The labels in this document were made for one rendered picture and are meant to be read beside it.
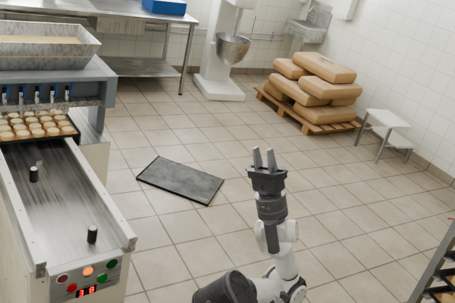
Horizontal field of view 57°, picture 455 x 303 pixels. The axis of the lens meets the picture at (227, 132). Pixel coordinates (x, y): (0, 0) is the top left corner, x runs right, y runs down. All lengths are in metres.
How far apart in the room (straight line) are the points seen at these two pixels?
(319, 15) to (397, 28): 1.27
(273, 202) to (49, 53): 1.15
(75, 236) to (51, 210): 0.17
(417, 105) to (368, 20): 1.22
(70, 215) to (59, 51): 0.68
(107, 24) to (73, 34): 2.37
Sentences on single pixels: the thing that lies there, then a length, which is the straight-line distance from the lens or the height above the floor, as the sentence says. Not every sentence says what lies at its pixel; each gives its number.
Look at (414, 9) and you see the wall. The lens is 5.19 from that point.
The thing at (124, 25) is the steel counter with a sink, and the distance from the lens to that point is 4.57.
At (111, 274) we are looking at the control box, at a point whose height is 0.76.
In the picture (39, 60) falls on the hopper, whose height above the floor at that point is 1.23.
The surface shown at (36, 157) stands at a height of 0.86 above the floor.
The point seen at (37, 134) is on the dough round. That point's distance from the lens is 2.00.
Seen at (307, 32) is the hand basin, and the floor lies 0.84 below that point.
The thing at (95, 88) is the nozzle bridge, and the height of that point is 1.08.
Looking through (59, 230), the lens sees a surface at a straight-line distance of 1.60.
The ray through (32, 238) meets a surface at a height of 0.90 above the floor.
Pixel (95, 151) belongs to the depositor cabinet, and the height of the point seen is 0.79.
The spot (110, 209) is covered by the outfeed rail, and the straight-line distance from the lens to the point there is 1.60.
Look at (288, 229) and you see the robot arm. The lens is 1.23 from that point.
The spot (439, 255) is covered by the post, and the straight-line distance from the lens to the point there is 1.70.
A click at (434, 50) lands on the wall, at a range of 4.99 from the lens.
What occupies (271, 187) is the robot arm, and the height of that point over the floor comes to 1.28.
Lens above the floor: 1.89
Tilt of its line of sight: 26 degrees down
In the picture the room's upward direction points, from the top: 14 degrees clockwise
